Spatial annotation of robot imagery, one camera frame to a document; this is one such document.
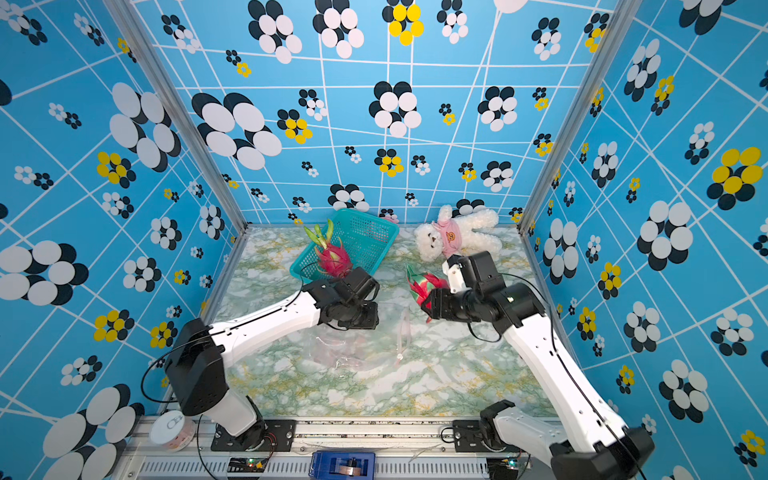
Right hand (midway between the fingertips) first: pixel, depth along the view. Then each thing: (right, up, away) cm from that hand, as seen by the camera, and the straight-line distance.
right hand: (436, 304), depth 72 cm
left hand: (-14, -6, +9) cm, 18 cm away
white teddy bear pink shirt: (+13, +19, +34) cm, 41 cm away
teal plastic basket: (-21, +18, +43) cm, 51 cm away
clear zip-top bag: (-23, -17, +16) cm, 33 cm away
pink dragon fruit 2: (-30, +10, +24) cm, 40 cm away
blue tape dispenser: (-22, -36, -5) cm, 43 cm away
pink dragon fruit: (-4, +5, -2) cm, 7 cm away
